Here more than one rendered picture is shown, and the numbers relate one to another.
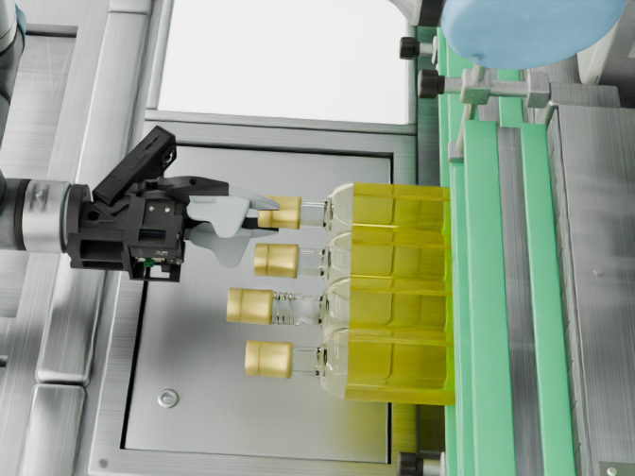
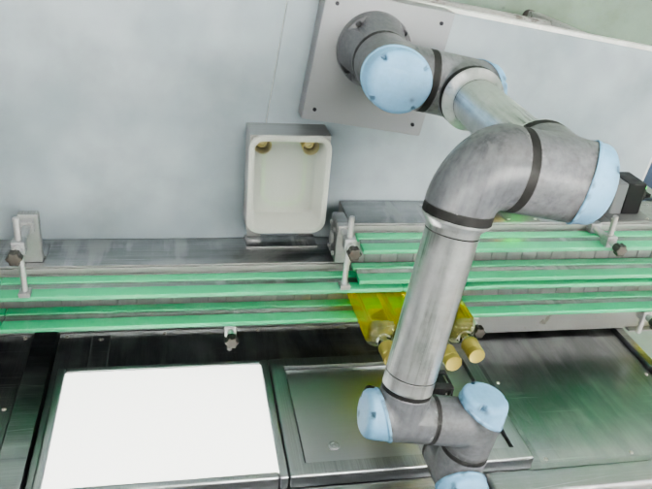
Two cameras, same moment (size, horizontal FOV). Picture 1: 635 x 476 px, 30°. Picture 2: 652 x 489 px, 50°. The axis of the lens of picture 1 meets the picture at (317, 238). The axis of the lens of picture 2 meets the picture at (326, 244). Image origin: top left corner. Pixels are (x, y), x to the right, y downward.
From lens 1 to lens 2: 158 cm
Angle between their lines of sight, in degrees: 74
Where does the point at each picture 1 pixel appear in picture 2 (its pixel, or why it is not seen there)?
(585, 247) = (421, 220)
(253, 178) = (318, 421)
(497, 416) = (500, 244)
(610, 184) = (387, 214)
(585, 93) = (341, 217)
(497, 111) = (309, 278)
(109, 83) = not seen: outside the picture
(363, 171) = (298, 378)
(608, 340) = not seen: hidden behind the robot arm
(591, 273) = not seen: hidden behind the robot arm
